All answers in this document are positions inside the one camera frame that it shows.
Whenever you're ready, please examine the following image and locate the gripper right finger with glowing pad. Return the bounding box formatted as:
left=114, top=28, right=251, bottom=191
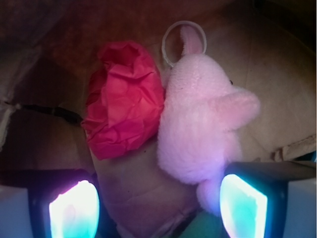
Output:
left=220, top=161, right=317, bottom=238

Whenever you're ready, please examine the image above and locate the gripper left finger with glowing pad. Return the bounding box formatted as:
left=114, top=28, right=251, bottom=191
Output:
left=0, top=169, right=100, bottom=238

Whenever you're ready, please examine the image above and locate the pink plush bunny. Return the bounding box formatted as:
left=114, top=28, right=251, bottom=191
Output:
left=158, top=21, right=261, bottom=215

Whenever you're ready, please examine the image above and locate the green plush toy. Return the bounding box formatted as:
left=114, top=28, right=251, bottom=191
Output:
left=179, top=211, right=228, bottom=238

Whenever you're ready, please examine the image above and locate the crumpled red paper ball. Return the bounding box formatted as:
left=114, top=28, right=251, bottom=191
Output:
left=81, top=41, right=164, bottom=160

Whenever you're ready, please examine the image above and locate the brown paper bag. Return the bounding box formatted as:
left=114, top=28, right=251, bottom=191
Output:
left=0, top=0, right=316, bottom=238

